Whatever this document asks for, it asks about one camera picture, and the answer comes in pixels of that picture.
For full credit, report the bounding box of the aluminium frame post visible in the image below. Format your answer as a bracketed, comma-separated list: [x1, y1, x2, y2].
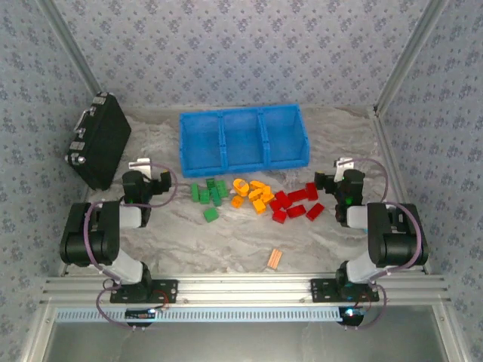
[429, 303, 468, 362]
[18, 305, 57, 362]
[36, 0, 102, 95]
[372, 0, 451, 114]

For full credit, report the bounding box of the slotted pale cable tray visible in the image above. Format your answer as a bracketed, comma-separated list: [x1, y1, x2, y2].
[54, 305, 345, 324]

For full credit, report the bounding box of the black hard carrying case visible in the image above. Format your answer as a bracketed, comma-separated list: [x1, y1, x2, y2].
[64, 91, 133, 192]

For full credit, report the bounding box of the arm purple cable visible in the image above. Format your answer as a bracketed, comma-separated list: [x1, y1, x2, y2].
[345, 157, 429, 332]
[85, 160, 178, 332]

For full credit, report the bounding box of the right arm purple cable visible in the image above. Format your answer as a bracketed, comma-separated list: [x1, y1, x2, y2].
[345, 157, 429, 332]

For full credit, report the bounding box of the peach ridged wooden piece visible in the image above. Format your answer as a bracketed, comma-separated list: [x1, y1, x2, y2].
[266, 248, 284, 272]

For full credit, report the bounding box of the wide aluminium base rail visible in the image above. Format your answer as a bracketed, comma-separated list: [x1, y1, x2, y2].
[40, 274, 453, 305]

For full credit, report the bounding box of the small circuit board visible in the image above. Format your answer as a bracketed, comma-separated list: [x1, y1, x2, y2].
[337, 305, 368, 327]
[125, 308, 158, 321]

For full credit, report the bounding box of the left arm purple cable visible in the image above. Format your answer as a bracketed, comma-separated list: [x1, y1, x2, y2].
[85, 160, 178, 332]

